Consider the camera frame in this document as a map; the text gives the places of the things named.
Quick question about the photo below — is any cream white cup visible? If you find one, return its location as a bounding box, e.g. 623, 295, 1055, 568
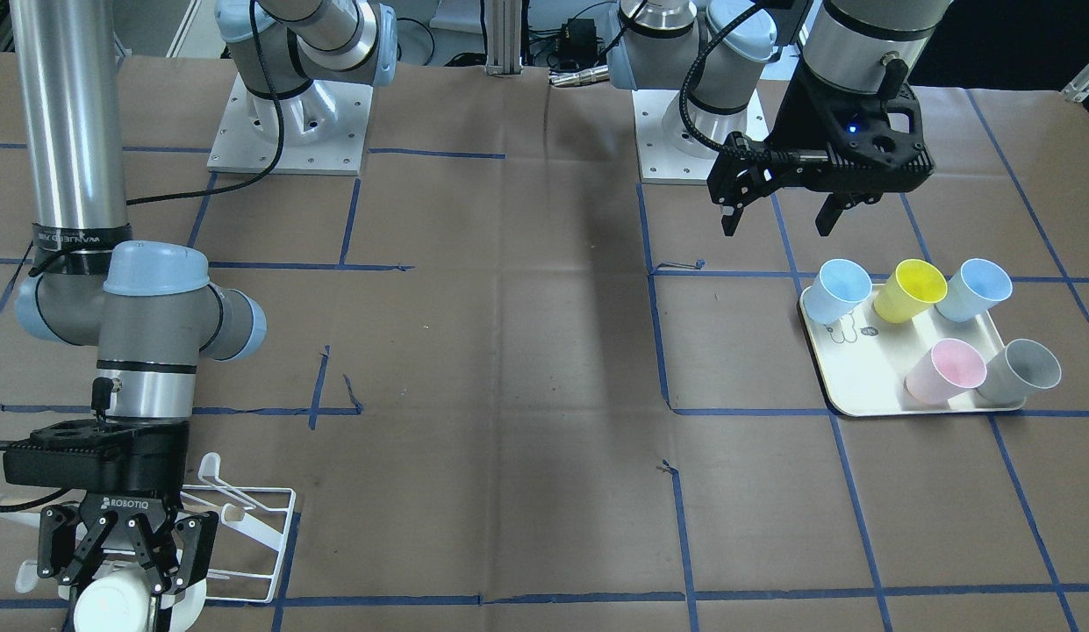
74, 567, 207, 631

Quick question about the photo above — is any grey cup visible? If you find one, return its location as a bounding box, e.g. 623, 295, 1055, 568
977, 339, 1062, 405

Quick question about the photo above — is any cream plastic tray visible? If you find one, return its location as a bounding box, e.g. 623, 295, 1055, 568
803, 284, 1026, 417

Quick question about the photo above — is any pink cup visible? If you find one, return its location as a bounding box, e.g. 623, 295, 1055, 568
904, 339, 988, 405

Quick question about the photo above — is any white wire cup rack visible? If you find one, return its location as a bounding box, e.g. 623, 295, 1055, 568
10, 452, 297, 604

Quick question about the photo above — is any brown paper table cover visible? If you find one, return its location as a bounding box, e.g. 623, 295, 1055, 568
0, 53, 1089, 632

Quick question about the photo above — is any light blue cup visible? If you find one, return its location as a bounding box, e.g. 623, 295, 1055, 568
802, 257, 873, 325
935, 257, 1014, 323

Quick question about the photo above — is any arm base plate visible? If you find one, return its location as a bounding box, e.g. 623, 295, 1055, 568
632, 88, 773, 185
207, 72, 374, 177

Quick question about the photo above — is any yellow cup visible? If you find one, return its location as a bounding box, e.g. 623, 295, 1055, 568
873, 259, 949, 323

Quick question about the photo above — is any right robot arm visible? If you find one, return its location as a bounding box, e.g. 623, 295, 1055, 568
0, 1, 266, 629

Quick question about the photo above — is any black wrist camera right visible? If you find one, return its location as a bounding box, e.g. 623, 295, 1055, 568
3, 420, 189, 497

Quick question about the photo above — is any aluminium frame post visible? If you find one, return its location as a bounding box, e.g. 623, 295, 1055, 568
480, 0, 528, 76

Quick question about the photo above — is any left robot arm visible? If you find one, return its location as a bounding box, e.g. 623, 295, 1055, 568
604, 1, 949, 236

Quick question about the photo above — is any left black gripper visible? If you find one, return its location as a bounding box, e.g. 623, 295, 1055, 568
707, 66, 935, 238

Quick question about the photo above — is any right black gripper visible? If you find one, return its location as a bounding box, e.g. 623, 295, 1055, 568
36, 493, 219, 607

